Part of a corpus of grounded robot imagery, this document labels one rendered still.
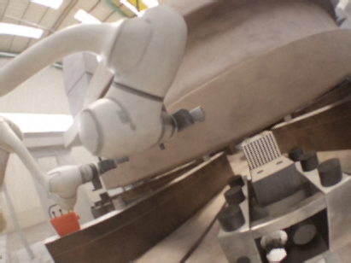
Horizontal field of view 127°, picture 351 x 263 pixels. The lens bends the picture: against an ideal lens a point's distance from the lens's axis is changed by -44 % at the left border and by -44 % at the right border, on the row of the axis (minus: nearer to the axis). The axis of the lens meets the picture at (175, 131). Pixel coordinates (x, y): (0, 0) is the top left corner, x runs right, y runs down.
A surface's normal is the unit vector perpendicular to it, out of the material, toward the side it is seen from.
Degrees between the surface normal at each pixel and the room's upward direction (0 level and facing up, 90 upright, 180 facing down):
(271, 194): 90
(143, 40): 114
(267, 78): 90
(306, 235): 90
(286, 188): 90
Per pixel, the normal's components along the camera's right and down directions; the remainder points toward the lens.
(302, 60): -0.26, -0.04
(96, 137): -0.17, 0.23
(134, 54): 0.07, 0.35
